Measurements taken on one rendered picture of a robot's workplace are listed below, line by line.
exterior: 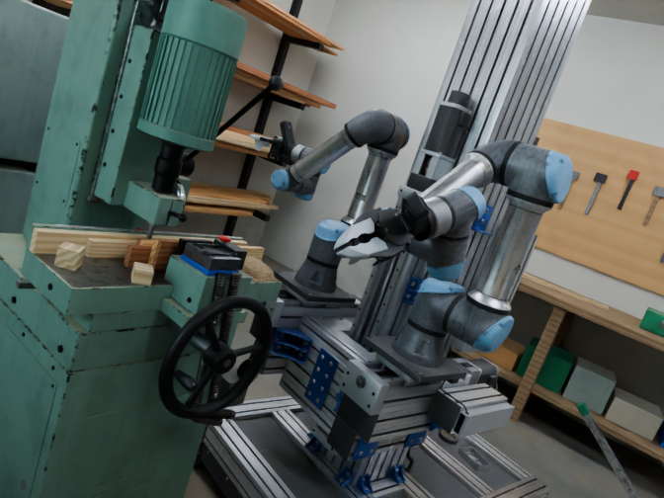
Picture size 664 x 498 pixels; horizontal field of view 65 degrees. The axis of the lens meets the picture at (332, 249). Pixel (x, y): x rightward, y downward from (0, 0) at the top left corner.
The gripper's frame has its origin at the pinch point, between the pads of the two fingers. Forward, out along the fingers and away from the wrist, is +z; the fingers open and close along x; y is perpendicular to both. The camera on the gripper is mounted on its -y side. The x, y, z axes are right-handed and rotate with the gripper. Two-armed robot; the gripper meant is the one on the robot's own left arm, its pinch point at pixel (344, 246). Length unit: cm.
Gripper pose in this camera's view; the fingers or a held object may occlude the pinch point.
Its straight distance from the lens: 86.9
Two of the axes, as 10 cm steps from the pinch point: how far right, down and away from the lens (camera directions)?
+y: -4.0, 4.3, 8.1
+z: -7.9, 2.9, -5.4
